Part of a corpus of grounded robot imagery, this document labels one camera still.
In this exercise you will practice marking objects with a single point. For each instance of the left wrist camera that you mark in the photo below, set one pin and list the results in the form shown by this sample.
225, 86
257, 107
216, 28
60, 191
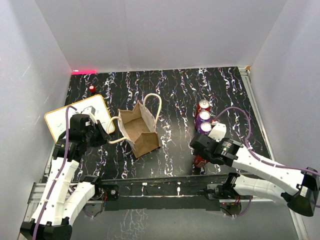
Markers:
90, 110

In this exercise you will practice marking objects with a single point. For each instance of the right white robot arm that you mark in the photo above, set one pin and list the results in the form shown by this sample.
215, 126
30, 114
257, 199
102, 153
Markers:
298, 189

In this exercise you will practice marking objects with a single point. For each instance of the pink tape strip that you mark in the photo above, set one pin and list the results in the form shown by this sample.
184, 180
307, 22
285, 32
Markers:
83, 72

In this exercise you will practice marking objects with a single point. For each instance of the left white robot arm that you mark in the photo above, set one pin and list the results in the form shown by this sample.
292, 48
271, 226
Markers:
62, 180

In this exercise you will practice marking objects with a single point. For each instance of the red cola can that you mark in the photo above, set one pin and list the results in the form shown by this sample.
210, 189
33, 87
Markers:
199, 162
203, 105

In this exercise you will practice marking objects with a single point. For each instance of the purple soda can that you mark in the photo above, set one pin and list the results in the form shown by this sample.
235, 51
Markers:
203, 116
205, 128

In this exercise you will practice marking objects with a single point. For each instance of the red emergency stop button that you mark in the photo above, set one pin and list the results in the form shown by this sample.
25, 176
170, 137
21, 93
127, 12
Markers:
92, 89

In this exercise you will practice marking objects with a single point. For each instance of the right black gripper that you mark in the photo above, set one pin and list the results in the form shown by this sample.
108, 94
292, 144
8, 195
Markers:
196, 153

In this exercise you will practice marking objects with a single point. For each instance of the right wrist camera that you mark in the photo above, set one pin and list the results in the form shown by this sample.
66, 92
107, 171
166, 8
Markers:
218, 132

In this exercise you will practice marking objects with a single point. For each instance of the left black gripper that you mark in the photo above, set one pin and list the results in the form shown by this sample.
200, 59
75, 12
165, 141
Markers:
101, 141

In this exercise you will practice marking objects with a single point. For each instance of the canvas tote bag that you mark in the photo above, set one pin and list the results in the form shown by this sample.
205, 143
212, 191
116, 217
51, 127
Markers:
138, 127

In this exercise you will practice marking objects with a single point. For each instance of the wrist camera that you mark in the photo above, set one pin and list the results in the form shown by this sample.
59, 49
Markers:
90, 110
218, 132

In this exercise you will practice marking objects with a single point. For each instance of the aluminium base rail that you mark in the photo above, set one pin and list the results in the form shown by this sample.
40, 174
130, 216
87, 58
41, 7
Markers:
188, 192

